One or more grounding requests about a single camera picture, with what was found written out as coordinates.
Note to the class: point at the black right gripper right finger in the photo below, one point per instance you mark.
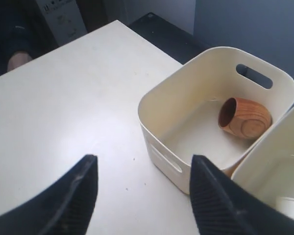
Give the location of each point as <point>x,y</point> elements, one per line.
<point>221,207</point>

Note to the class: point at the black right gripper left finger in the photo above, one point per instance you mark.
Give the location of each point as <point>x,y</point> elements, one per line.
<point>64,208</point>

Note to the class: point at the white paper cup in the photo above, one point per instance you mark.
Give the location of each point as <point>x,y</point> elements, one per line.
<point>285,205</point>

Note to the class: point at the brown wooden cup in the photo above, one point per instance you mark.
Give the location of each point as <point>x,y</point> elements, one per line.
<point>244,118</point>

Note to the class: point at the person hand in background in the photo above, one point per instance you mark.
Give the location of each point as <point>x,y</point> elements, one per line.
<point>18,59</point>

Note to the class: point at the cream plastic bin middle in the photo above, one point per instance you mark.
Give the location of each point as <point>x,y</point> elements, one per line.
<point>267,172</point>

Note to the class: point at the cream plastic bin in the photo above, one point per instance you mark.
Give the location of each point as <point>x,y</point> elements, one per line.
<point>179,117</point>
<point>267,172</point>

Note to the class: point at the cream plastic bin left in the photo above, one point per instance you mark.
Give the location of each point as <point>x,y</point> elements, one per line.
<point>179,117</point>

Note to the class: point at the white cardboard box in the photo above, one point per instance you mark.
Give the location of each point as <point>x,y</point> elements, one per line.
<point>64,19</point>

